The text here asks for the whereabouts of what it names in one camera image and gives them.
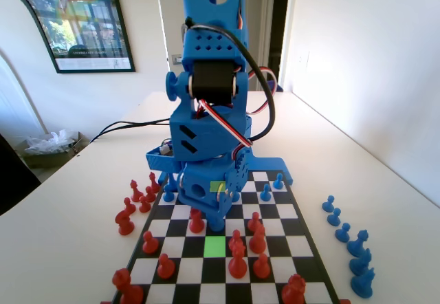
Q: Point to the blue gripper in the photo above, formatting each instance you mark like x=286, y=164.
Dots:
x=199, y=191

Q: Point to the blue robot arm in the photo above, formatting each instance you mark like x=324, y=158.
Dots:
x=213, y=46

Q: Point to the red chess rook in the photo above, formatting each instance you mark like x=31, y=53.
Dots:
x=293, y=290
x=196, y=225

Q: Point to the blue chess queen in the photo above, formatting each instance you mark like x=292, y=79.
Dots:
x=236, y=198

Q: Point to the red chess pawn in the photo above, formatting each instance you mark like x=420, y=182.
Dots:
x=144, y=206
x=150, y=195
x=236, y=240
x=129, y=207
x=262, y=268
x=254, y=223
x=150, y=245
x=165, y=268

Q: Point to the red chess queen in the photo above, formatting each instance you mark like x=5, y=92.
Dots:
x=238, y=264

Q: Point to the blue chess pawn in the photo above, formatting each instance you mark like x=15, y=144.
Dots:
x=343, y=235
x=168, y=195
x=334, y=218
x=265, y=194
x=278, y=183
x=328, y=205

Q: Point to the blue chess king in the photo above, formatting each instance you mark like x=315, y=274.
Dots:
x=168, y=179

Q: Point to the black white chess board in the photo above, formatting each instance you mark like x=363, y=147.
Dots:
x=287, y=211

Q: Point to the red chess bishop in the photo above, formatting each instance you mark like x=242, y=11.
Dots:
x=135, y=193
x=153, y=183

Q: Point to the blue chess bishop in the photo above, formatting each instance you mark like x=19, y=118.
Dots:
x=357, y=247

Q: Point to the blue chess knight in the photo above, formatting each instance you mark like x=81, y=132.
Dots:
x=362, y=285
x=360, y=265

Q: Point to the small blue printed part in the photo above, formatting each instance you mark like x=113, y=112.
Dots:
x=276, y=86

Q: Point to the clear plastic bag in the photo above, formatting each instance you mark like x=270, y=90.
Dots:
x=48, y=142

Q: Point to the cardboard box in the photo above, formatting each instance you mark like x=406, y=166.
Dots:
x=41, y=159

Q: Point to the white arched panel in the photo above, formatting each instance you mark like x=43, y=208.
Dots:
x=20, y=42

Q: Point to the white wall switch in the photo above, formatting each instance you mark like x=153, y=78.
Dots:
x=304, y=59

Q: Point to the framed wall poster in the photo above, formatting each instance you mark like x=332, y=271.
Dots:
x=86, y=25

